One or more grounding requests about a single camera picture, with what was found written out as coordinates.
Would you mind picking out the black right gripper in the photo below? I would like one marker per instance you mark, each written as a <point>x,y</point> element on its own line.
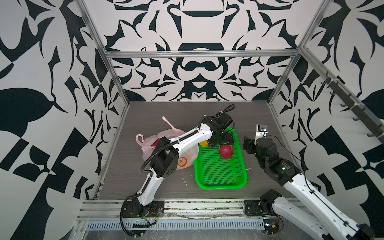
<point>250,143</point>

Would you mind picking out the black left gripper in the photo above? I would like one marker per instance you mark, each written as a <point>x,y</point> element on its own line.
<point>213,143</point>

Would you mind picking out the round yellow orange fruit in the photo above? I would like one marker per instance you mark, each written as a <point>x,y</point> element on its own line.
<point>203,144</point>

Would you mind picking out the red dragon fruit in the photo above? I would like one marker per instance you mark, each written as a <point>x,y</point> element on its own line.
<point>226,152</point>

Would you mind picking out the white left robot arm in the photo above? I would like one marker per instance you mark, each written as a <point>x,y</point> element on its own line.
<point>164,160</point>

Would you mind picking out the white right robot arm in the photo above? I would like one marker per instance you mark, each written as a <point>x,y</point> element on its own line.
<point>324,221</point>

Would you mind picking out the green plastic perforated basket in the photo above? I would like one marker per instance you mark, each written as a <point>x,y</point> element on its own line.
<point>214,173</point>

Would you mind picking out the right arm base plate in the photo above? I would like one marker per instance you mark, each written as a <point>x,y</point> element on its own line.
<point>256,208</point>

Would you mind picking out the white slotted cable duct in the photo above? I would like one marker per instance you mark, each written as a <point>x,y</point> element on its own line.
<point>212,224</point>

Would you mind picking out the grey hook rail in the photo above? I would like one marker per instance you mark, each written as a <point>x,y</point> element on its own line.
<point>351,102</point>

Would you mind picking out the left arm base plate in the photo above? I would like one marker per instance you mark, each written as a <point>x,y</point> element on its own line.
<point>150,208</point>

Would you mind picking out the aluminium frame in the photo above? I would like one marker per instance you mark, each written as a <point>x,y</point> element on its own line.
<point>274,51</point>

